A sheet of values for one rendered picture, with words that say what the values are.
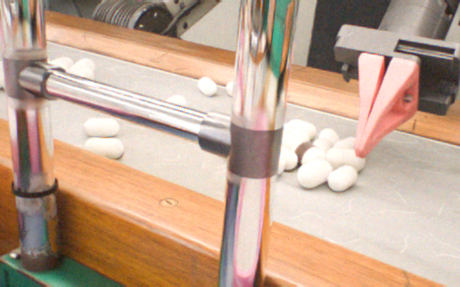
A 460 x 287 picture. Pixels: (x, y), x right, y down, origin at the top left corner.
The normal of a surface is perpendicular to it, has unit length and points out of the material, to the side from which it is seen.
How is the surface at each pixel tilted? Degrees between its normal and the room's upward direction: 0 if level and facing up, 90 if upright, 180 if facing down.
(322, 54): 86
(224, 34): 90
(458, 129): 45
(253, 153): 90
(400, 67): 63
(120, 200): 0
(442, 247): 0
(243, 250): 90
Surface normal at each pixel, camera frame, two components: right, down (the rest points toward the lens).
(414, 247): 0.10, -0.92
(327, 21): -0.44, 0.24
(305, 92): -0.29, -0.45
